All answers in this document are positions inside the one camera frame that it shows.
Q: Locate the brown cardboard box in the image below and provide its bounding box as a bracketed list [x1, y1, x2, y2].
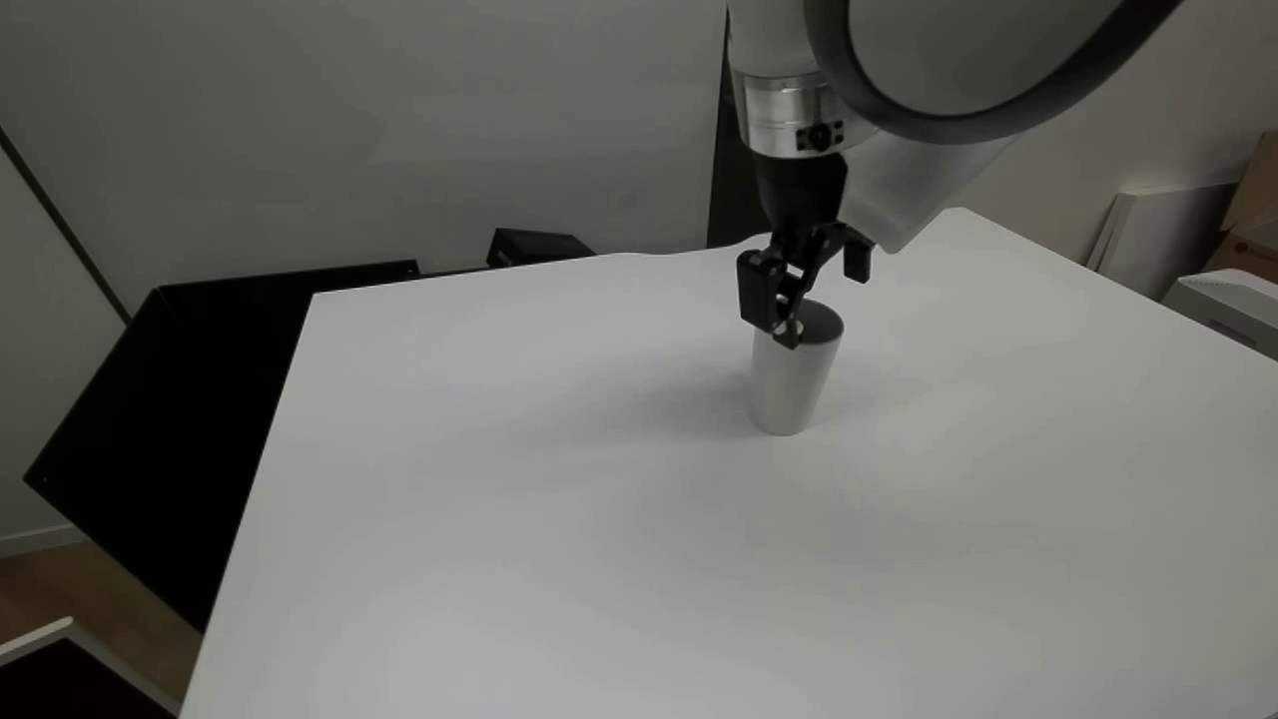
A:
[1201, 123, 1278, 287]

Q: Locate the white flat box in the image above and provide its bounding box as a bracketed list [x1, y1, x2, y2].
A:
[1160, 265, 1278, 360]

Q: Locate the thin black diagonal strip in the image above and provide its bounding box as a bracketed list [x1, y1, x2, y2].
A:
[0, 130, 137, 328]

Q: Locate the large black flat board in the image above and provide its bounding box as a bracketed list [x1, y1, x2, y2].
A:
[19, 255, 422, 634]

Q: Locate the grey cylindrical mug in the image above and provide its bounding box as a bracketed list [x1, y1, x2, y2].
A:
[744, 297, 852, 441]

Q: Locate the dark object with white edge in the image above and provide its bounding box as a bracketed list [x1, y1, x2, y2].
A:
[0, 617, 175, 719]

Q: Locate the small black box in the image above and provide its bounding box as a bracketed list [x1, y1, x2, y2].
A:
[482, 225, 599, 271]

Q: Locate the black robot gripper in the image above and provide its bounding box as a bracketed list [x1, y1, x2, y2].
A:
[735, 68, 879, 356]

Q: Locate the white leaning panel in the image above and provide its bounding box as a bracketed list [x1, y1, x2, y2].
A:
[1084, 176, 1241, 305]

